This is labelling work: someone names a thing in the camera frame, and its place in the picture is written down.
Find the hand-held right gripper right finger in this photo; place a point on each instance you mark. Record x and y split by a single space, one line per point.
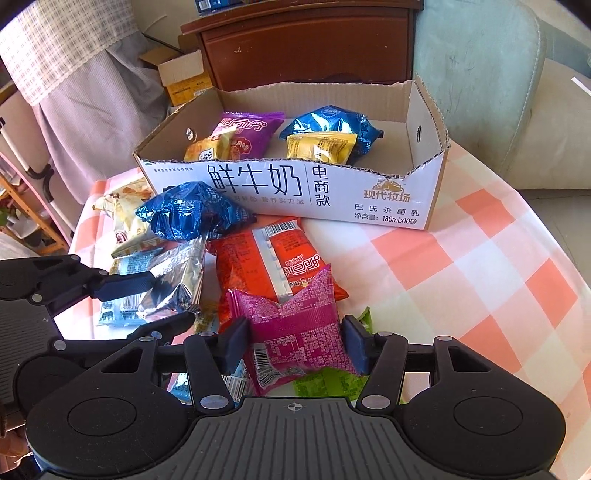
354 344

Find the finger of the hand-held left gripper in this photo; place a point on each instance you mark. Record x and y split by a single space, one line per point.
161 327
124 284

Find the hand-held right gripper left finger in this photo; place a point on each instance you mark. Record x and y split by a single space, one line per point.
238 344

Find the light blue snack packet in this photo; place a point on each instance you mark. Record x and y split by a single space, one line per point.
120 309
238 383

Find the silver foil snack packet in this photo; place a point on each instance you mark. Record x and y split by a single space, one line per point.
180 277

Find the pink snack packet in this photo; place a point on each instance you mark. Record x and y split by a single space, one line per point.
295 327

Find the cream croissant bread packet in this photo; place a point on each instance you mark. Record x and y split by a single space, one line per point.
120 217

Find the blue foil snack packet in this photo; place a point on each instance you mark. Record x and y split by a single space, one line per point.
194 212
332 120

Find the white printed cardboard box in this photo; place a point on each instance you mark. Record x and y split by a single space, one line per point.
277 194

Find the yellow wafer packet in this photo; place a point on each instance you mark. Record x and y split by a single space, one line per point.
207 147

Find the purple snack packet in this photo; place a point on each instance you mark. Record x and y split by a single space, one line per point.
249 131

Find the dark yellow snack packet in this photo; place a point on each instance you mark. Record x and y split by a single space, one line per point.
318 147

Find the green snack packet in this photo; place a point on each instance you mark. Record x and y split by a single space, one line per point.
332 385

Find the orange snack packet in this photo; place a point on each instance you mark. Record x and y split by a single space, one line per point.
249 263

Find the wooden rack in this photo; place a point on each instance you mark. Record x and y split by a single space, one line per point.
27 217

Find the pink white checkered tablecloth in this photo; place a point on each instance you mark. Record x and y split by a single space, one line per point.
485 286

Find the pink folding table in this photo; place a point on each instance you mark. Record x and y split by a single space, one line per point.
27 175

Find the checked fabric cover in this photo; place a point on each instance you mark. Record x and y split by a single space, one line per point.
83 92

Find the small yellow cardboard box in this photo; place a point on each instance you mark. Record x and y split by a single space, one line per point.
184 78

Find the light green sofa cushion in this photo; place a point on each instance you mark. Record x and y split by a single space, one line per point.
485 92

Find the dark wooden nightstand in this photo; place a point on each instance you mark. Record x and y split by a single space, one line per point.
300 46

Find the blue printed box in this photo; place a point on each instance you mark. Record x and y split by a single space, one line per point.
221 4

